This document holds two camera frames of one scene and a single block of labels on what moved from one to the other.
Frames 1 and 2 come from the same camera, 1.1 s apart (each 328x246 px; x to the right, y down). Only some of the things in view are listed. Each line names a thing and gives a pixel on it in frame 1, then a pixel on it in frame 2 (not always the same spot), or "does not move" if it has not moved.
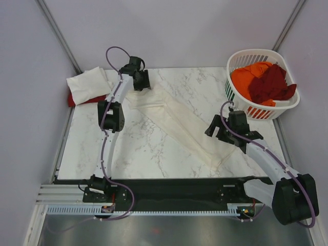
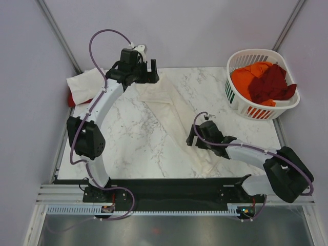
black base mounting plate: x=167 y=194 does not move
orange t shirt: x=241 y=77 does not move
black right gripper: x=217 y=121 -> x=190 y=139
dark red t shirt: x=271 y=86 does not move
